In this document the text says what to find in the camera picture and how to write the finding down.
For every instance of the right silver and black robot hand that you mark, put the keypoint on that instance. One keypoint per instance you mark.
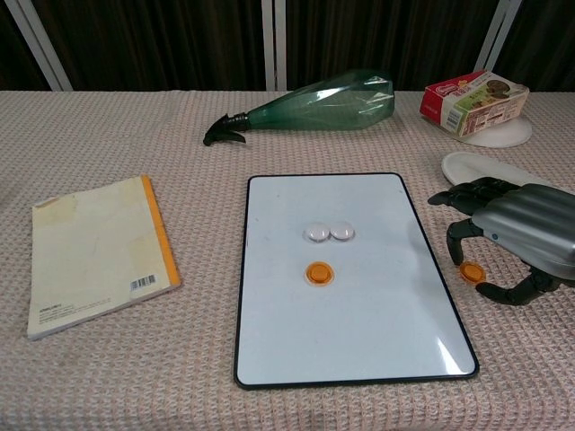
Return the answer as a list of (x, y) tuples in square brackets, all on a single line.
[(530, 224)]

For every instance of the orange round magnet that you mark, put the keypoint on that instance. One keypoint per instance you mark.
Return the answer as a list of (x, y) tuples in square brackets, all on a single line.
[(471, 271), (319, 274)]

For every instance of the white round magnet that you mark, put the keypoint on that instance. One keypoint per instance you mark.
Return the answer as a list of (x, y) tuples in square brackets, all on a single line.
[(342, 232), (317, 233)]

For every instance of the black-framed whiteboard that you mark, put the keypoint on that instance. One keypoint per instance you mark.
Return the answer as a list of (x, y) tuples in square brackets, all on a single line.
[(350, 323)]

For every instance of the white fabric slipper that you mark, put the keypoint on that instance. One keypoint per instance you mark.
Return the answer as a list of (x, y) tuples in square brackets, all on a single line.
[(471, 166)]

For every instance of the white round plate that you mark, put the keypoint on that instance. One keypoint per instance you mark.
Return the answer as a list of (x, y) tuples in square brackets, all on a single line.
[(507, 135)]

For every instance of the red and green snack box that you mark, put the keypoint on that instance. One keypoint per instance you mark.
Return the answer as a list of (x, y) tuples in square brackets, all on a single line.
[(476, 105)]

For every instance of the green plastic spray bottle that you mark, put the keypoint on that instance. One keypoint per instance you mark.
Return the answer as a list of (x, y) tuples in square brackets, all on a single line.
[(323, 108)]

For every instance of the pink waffle tablecloth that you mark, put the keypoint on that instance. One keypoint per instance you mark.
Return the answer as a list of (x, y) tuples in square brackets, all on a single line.
[(179, 381)]

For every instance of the black pleated curtain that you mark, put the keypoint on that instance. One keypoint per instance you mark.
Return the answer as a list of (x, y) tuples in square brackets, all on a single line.
[(157, 45)]

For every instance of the cream notebook with orange spine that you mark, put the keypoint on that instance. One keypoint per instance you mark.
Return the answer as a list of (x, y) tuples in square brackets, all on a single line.
[(99, 256)]

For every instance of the white frame post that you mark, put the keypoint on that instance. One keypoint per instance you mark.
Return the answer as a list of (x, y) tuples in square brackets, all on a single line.
[(274, 45), (40, 49), (496, 36)]

